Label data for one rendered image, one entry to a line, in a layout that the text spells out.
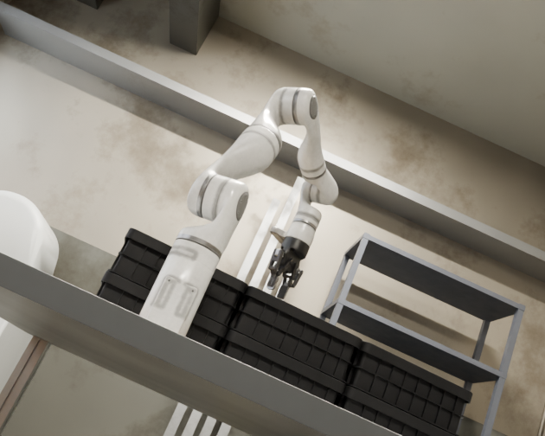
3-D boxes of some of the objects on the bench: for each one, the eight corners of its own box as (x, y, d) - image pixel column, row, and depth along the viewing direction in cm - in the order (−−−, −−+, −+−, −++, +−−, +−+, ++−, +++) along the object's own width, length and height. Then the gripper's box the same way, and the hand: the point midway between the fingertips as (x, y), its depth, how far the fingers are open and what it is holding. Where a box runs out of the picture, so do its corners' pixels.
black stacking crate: (447, 491, 135) (463, 439, 140) (330, 437, 133) (349, 385, 137) (377, 471, 173) (391, 430, 177) (284, 427, 170) (300, 387, 174)
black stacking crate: (206, 379, 130) (229, 328, 134) (78, 319, 127) (105, 269, 131) (187, 382, 167) (206, 343, 171) (87, 336, 164) (109, 297, 169)
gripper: (297, 229, 159) (272, 285, 154) (320, 255, 170) (298, 308, 165) (274, 225, 164) (250, 278, 158) (298, 251, 175) (276, 302, 169)
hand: (277, 288), depth 162 cm, fingers open, 5 cm apart
